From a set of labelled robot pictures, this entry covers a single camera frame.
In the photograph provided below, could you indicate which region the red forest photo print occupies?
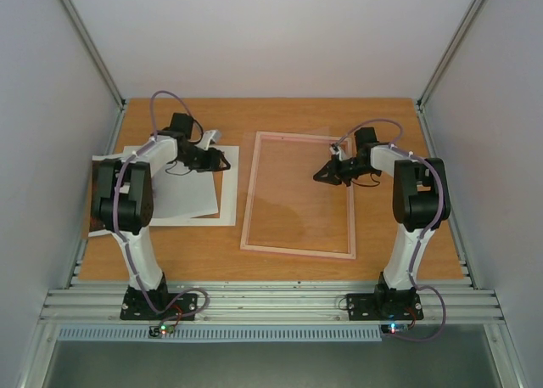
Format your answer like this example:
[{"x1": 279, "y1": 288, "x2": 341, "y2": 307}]
[{"x1": 87, "y1": 140, "x2": 218, "y2": 227}]

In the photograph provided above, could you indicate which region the white mat board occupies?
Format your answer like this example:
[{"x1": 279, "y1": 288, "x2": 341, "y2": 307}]
[{"x1": 150, "y1": 145, "x2": 239, "y2": 227}]

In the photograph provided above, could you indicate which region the pink picture frame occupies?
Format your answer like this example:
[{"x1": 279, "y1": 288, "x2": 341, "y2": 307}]
[{"x1": 239, "y1": 130, "x2": 358, "y2": 262}]

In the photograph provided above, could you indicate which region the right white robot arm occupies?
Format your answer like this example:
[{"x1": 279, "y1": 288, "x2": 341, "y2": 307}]
[{"x1": 313, "y1": 127, "x2": 451, "y2": 320}]

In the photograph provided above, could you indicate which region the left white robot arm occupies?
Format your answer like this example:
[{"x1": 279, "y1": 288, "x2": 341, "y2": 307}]
[{"x1": 90, "y1": 113, "x2": 231, "y2": 318}]

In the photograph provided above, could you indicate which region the right controller board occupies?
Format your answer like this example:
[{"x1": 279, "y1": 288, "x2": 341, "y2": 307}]
[{"x1": 381, "y1": 323, "x2": 411, "y2": 335}]

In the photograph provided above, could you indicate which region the controller board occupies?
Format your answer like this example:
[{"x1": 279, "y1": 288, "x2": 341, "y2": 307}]
[
  {"x1": 148, "y1": 324, "x2": 176, "y2": 338},
  {"x1": 381, "y1": 323, "x2": 411, "y2": 335}
]

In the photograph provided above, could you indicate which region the left controller board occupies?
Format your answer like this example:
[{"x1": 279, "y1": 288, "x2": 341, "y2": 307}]
[{"x1": 148, "y1": 324, "x2": 176, "y2": 338}]

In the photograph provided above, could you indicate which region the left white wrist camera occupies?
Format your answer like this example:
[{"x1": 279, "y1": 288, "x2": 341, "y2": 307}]
[{"x1": 199, "y1": 129, "x2": 221, "y2": 150}]

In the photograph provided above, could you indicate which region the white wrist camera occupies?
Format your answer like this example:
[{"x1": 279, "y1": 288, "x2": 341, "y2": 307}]
[
  {"x1": 330, "y1": 143, "x2": 346, "y2": 161},
  {"x1": 199, "y1": 129, "x2": 221, "y2": 150}
]

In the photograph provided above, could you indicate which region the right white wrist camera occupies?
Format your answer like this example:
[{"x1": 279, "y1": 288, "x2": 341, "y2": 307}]
[{"x1": 330, "y1": 143, "x2": 346, "y2": 161}]

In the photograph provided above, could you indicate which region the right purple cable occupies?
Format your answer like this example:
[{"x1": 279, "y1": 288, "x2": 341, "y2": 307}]
[{"x1": 334, "y1": 119, "x2": 449, "y2": 342}]

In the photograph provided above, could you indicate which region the purple cable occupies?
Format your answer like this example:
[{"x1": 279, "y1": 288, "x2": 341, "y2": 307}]
[
  {"x1": 334, "y1": 119, "x2": 449, "y2": 342},
  {"x1": 112, "y1": 90, "x2": 211, "y2": 321}
]

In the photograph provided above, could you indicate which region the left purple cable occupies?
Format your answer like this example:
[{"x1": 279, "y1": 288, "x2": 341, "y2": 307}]
[{"x1": 112, "y1": 90, "x2": 211, "y2": 321}]

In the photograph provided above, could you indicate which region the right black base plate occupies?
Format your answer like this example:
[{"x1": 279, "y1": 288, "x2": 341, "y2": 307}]
[{"x1": 345, "y1": 293, "x2": 424, "y2": 322}]

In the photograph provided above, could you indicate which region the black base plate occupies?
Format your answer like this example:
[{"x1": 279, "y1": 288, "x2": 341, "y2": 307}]
[
  {"x1": 120, "y1": 288, "x2": 199, "y2": 321},
  {"x1": 345, "y1": 293, "x2": 424, "y2": 322}
]

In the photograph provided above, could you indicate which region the aluminium rail base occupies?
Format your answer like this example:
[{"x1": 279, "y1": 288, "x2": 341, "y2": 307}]
[{"x1": 39, "y1": 278, "x2": 505, "y2": 325}]

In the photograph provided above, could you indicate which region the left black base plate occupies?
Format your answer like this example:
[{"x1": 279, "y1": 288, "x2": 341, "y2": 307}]
[{"x1": 120, "y1": 288, "x2": 199, "y2": 321}]

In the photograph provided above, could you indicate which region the left aluminium corner post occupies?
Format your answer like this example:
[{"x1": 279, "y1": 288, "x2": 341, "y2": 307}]
[{"x1": 59, "y1": 0, "x2": 126, "y2": 109}]

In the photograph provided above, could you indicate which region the aluminium corner post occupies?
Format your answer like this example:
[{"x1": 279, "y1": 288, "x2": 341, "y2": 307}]
[
  {"x1": 59, "y1": 0, "x2": 126, "y2": 109},
  {"x1": 415, "y1": 0, "x2": 488, "y2": 112}
]

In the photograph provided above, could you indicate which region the grey slotted cable duct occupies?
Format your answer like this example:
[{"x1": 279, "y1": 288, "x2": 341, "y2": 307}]
[{"x1": 57, "y1": 325, "x2": 382, "y2": 344}]

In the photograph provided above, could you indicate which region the right aluminium corner post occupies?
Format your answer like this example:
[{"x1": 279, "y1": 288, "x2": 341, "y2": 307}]
[{"x1": 415, "y1": 0, "x2": 488, "y2": 112}]

